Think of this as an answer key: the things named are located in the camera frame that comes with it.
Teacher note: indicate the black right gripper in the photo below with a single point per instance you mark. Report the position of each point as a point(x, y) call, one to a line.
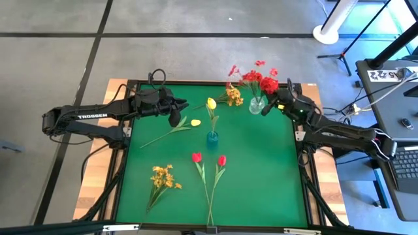
point(287, 101)

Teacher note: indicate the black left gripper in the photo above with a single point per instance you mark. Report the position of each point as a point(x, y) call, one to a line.
point(153, 102)

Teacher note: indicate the red artificial flower bunch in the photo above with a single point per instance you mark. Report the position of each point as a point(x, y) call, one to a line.
point(269, 85)
point(253, 76)

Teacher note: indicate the yellow artificial tulip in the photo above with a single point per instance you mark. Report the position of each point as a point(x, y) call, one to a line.
point(211, 103)
point(196, 123)

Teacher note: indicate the yellow artificial flower bunch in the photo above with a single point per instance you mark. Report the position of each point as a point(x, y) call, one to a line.
point(163, 179)
point(233, 96)

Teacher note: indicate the blue glass vase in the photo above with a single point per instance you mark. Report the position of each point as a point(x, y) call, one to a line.
point(212, 138)

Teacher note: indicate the red artificial tulip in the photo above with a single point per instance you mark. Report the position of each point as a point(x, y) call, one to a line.
point(197, 157)
point(222, 160)

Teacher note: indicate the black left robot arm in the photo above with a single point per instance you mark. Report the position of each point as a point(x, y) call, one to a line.
point(91, 115)

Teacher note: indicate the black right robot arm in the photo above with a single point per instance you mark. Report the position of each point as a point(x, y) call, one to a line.
point(343, 134)

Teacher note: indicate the clear glass vase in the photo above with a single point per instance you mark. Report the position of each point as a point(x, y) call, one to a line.
point(256, 107)

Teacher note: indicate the white power plug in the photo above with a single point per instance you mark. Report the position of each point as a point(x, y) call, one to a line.
point(355, 108)

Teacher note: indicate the black tall tripod stand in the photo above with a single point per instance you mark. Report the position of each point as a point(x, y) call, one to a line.
point(342, 56)

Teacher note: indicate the green table mat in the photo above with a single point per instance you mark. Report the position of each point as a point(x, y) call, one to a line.
point(248, 196)

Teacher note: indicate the white column with round base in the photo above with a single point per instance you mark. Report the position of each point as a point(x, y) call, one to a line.
point(326, 34)

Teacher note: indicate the grey office desk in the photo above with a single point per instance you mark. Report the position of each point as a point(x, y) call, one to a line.
point(385, 111)

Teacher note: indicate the white paper label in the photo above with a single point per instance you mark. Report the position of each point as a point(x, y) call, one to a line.
point(382, 75)

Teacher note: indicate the blue desk leg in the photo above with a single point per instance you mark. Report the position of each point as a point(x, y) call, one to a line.
point(380, 182)

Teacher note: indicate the black key fob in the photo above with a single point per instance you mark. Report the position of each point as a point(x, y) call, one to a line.
point(407, 124)

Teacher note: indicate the black desk pole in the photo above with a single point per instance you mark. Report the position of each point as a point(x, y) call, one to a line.
point(395, 45)

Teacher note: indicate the dark laptop keyboard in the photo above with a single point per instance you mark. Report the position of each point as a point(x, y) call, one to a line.
point(406, 169)

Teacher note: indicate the grey floor object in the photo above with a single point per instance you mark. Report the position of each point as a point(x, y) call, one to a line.
point(11, 148)

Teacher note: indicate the grey laptop desk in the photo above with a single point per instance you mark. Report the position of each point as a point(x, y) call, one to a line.
point(408, 205)

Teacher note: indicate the black frame strut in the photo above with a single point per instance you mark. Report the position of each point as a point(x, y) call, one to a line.
point(104, 196)
point(321, 199)

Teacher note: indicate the black table-edge camera block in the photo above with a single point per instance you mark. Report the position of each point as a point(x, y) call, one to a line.
point(211, 229)

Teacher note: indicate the silver frame bracket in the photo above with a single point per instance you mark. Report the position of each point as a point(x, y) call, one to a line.
point(302, 231)
point(121, 228)

